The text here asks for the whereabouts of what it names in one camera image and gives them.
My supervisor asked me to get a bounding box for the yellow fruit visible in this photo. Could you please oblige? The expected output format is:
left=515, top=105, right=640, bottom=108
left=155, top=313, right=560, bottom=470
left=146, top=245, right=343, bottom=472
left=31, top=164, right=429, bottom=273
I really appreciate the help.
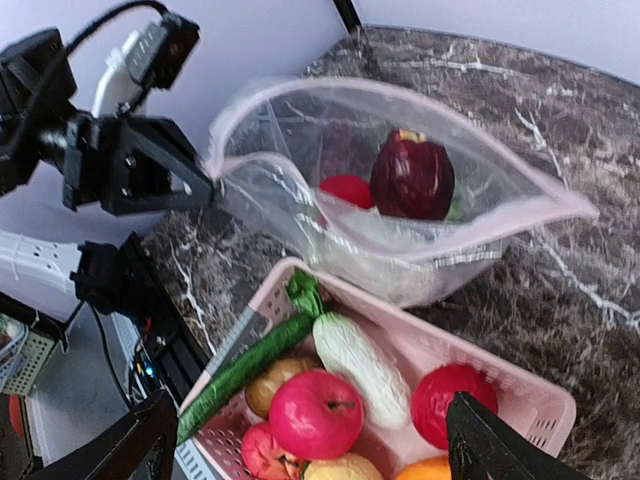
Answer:
left=301, top=453, right=384, bottom=480

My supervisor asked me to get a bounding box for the clear zip top bag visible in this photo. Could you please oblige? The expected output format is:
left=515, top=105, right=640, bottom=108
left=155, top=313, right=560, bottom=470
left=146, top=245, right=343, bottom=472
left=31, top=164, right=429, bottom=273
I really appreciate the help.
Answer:
left=203, top=77, right=598, bottom=307

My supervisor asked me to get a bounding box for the pale green cabbage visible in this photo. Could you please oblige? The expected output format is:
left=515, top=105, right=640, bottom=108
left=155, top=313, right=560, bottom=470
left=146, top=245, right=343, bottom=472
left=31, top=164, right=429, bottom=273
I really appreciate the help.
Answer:
left=295, top=207, right=505, bottom=307

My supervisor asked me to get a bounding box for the orange fruit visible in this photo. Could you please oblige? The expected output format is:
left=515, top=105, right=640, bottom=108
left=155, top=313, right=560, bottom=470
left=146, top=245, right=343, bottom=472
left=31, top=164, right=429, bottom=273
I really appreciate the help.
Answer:
left=395, top=456, right=452, bottom=480

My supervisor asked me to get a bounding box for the white cable duct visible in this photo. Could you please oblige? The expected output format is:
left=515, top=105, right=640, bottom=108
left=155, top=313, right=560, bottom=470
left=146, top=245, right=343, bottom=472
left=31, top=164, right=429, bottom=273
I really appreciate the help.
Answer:
left=174, top=440, right=213, bottom=480

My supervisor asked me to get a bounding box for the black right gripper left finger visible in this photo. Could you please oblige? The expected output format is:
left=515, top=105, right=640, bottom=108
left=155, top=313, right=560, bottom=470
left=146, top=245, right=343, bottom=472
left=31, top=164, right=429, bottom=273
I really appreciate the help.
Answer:
left=28, top=389, right=178, bottom=480

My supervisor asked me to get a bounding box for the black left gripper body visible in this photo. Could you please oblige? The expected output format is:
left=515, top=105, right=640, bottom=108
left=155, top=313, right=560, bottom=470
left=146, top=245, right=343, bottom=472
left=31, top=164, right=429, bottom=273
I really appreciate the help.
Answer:
left=62, top=113, right=145, bottom=216

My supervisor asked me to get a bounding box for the red apple front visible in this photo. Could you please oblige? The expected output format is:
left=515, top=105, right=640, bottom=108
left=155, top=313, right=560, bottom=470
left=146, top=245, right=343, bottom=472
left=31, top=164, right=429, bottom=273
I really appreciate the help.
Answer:
left=241, top=421, right=306, bottom=480

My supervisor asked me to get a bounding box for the dark red fruit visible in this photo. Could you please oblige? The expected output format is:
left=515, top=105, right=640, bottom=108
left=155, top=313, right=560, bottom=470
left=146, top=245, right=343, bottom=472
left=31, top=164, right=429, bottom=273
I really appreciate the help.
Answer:
left=369, top=129, right=455, bottom=221

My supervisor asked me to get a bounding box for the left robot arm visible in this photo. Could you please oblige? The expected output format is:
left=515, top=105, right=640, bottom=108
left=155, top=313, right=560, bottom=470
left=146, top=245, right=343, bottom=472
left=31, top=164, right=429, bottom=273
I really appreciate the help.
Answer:
left=1, top=30, right=210, bottom=245

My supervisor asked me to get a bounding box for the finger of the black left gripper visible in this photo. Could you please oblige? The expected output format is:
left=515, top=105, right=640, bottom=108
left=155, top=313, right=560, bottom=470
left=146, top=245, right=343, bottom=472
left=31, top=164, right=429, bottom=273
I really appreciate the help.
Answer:
left=102, top=180, right=219, bottom=216
left=122, top=117, right=209, bottom=180

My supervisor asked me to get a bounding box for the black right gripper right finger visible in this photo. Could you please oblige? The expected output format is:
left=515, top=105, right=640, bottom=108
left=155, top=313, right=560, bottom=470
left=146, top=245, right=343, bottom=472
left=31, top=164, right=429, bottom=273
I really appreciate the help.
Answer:
left=446, top=392, right=589, bottom=480

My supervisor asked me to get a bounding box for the green cucumber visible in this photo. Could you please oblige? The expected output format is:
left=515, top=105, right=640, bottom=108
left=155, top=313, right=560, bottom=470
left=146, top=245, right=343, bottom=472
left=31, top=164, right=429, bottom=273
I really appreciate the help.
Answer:
left=175, top=267, right=326, bottom=447

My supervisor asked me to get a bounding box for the green apple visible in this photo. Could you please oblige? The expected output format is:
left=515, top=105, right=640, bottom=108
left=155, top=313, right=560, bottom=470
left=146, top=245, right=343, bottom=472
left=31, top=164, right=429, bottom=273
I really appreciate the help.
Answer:
left=445, top=183, right=475, bottom=223

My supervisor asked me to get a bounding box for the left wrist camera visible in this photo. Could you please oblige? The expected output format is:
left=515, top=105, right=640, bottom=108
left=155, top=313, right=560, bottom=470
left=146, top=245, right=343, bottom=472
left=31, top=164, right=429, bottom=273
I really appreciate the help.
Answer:
left=91, top=12, right=200, bottom=117

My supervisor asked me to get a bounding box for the pink plastic basket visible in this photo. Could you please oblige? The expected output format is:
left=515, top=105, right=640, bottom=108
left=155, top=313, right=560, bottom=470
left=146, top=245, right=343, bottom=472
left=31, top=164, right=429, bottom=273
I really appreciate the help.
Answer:
left=186, top=257, right=576, bottom=479

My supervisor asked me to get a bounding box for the brown potato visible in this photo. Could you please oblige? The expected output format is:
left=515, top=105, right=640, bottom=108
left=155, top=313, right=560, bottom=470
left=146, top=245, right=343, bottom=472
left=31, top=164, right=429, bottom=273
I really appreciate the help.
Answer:
left=244, top=356, right=322, bottom=420

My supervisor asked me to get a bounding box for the white radish vegetable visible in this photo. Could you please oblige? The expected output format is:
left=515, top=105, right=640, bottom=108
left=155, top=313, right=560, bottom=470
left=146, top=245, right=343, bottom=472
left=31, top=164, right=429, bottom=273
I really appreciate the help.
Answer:
left=312, top=312, right=410, bottom=430

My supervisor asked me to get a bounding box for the red ball fruit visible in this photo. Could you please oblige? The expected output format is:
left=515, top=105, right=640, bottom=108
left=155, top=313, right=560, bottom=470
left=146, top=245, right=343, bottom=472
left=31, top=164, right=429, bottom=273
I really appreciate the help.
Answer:
left=319, top=175, right=375, bottom=210

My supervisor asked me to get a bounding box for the black front rail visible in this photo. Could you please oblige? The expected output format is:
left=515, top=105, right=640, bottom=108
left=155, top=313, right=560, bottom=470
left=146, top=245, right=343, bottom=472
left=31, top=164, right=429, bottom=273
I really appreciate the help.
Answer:
left=120, top=233, right=208, bottom=403

